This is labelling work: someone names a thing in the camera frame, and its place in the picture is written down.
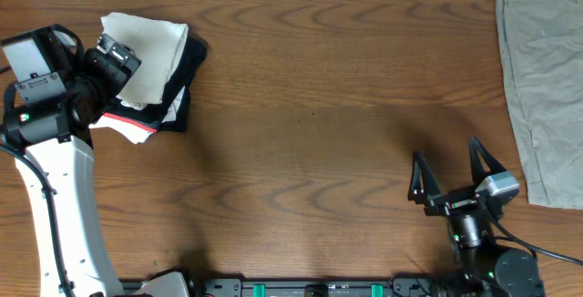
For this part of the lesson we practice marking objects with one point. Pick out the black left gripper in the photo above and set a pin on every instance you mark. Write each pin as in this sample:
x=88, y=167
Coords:
x=117, y=63

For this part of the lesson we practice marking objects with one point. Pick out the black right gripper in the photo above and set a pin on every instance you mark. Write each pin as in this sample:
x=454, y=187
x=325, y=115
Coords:
x=459, y=201

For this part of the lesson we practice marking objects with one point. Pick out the white printed t-shirt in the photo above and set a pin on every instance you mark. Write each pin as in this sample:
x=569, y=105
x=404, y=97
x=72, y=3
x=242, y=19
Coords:
x=159, y=44

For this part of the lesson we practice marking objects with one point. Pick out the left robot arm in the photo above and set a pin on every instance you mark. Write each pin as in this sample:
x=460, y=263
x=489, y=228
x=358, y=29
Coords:
x=61, y=89

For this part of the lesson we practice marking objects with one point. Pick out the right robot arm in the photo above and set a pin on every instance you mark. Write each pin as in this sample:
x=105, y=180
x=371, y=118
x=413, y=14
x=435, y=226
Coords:
x=487, y=268

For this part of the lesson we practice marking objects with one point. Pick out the white folded garment red trim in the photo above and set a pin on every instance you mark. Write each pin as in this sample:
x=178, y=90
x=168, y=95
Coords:
x=138, y=132

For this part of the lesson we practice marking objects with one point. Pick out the black folded garment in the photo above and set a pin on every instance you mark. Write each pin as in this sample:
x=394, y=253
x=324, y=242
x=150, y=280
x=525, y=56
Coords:
x=193, y=56

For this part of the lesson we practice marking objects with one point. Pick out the olive grey garment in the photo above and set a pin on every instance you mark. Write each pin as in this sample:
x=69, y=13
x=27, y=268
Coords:
x=540, y=46

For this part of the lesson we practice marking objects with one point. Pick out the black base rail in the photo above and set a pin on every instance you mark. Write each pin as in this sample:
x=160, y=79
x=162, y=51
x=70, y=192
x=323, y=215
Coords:
x=237, y=286

